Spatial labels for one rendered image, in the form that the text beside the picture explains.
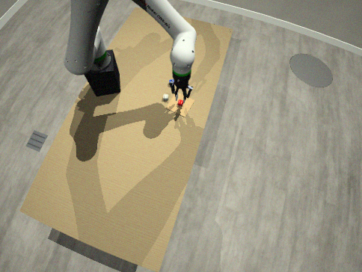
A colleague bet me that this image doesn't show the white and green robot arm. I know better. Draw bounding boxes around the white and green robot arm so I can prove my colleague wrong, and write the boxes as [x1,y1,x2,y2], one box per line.
[64,0,197,83]

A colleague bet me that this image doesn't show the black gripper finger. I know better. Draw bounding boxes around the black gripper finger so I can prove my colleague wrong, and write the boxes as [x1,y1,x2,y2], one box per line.
[169,80,179,101]
[181,86,193,103]

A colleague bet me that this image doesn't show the tan square mat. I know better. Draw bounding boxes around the tan square mat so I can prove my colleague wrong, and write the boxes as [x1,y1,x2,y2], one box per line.
[166,93,194,117]

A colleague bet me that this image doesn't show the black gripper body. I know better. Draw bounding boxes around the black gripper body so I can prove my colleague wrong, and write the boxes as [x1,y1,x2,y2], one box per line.
[174,80,189,90]

